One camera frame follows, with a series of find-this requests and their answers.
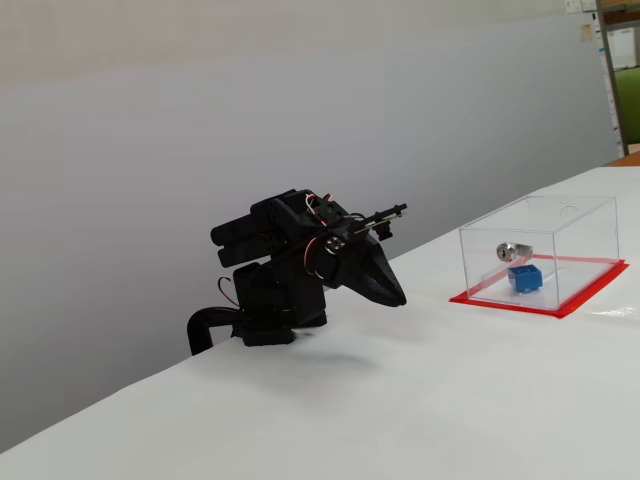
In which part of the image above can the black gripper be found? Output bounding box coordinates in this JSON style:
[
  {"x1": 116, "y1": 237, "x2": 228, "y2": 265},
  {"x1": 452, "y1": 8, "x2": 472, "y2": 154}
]
[{"x1": 318, "y1": 227, "x2": 407, "y2": 307}]

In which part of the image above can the blue lego brick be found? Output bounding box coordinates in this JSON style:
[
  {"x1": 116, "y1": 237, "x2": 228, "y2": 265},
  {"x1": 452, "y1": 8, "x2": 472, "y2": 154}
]
[{"x1": 507, "y1": 264, "x2": 544, "y2": 295}]

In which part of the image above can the transparent plastic box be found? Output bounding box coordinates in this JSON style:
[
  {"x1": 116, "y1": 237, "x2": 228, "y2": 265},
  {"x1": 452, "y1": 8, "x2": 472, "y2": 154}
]
[{"x1": 458, "y1": 194, "x2": 621, "y2": 312}]

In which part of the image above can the silver cylinder lock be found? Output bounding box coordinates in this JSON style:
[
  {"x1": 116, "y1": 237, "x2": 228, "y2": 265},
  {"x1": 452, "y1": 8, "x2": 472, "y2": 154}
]
[{"x1": 495, "y1": 241, "x2": 534, "y2": 262}]

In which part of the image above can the black table clamp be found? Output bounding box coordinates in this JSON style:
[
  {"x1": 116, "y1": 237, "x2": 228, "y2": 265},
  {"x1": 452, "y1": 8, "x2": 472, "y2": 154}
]
[{"x1": 187, "y1": 307, "x2": 246, "y2": 356}]

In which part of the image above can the brown wooden desk edge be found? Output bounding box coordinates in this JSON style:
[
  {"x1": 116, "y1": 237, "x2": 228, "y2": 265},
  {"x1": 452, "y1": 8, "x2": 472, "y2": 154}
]
[{"x1": 603, "y1": 151, "x2": 640, "y2": 168}]

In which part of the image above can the green panel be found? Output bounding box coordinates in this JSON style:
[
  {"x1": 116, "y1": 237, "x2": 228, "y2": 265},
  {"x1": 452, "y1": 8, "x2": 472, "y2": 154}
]
[{"x1": 613, "y1": 65, "x2": 640, "y2": 146}]

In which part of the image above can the white paper sheet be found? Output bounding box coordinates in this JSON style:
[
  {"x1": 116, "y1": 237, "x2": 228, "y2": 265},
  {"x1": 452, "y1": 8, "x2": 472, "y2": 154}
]
[{"x1": 606, "y1": 25, "x2": 639, "y2": 71}]

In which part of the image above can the wooden shelf board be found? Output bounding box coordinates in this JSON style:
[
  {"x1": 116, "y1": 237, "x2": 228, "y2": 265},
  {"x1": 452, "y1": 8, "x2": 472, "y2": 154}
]
[{"x1": 602, "y1": 0, "x2": 640, "y2": 24}]

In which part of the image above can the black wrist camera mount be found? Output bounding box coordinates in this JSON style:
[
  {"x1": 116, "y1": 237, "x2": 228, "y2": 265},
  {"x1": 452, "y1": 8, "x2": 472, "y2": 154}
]
[{"x1": 347, "y1": 202, "x2": 409, "y2": 241}]

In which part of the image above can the red white wrist servo wire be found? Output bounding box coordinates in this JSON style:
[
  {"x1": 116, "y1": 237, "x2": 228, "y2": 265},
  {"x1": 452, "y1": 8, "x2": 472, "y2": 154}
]
[{"x1": 303, "y1": 233, "x2": 334, "y2": 281}]

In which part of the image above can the red white forearm servo wire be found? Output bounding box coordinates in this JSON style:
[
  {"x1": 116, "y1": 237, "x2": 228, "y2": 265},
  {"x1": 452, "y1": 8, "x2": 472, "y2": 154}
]
[{"x1": 305, "y1": 192, "x2": 334, "y2": 221}]

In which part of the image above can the red base servo wire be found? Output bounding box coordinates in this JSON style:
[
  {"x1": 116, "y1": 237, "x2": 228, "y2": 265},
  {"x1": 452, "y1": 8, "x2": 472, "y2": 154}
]
[{"x1": 217, "y1": 277, "x2": 240, "y2": 307}]

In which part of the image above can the grey metal shelf post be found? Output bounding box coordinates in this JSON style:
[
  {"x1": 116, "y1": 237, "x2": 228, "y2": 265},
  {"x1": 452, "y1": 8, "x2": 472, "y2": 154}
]
[{"x1": 596, "y1": 0, "x2": 632, "y2": 159}]

